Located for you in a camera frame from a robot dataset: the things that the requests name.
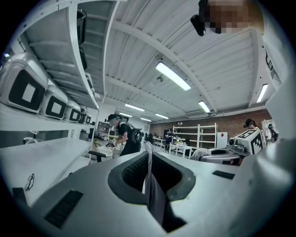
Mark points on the ceiling strip light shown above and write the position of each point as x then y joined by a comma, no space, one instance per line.
172,76
134,107
162,116
204,106
262,93

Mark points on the white open shelving unit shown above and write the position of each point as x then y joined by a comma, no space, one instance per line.
199,134

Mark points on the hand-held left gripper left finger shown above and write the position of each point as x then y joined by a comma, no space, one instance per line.
92,185

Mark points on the grey clothes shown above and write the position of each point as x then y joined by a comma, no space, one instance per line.
155,189

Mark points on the white metal shelving rack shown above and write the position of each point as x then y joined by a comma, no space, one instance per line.
46,150

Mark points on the black-rimmed eyeglasses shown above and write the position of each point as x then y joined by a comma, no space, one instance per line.
29,182

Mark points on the row of white box appliances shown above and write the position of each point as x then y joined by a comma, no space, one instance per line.
27,90

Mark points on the white rectangular table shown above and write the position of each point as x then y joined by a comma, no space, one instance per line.
180,148

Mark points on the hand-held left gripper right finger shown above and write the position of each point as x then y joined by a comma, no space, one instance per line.
215,203

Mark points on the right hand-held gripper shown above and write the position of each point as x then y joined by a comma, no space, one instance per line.
252,142

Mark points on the round rattan glass table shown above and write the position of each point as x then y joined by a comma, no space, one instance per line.
96,142

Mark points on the black smartphone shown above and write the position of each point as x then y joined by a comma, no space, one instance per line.
18,194

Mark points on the person's white shirt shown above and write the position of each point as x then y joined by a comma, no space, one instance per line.
282,69

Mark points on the black head-worn camera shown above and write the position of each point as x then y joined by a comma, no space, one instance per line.
199,20

